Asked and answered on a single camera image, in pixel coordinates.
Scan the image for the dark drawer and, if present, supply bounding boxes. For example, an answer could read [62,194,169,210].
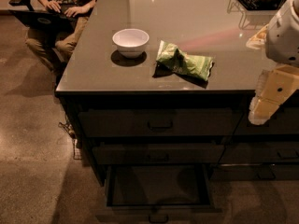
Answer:
[92,143,224,164]
[96,164,220,224]
[208,164,299,181]
[235,107,299,135]
[78,108,243,138]
[220,142,299,164]

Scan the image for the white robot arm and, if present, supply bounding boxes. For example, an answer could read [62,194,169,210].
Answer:
[246,0,299,125]

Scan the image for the green crumpled chip bag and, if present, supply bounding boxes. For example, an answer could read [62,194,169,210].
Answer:
[156,41,213,81]

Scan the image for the dark cabinet island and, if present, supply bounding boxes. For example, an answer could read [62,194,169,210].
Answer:
[57,0,298,224]

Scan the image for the white ceramic bowl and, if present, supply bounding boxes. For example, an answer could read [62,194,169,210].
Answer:
[112,28,150,58]

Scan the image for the seated person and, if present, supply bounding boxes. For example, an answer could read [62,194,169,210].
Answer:
[26,0,97,76]

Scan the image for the black laptop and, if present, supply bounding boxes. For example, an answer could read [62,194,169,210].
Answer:
[10,10,77,32]

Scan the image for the black office chair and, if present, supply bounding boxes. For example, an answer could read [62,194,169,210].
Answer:
[8,0,34,11]

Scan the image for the cables on floor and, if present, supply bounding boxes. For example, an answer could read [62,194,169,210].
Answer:
[57,115,82,161]

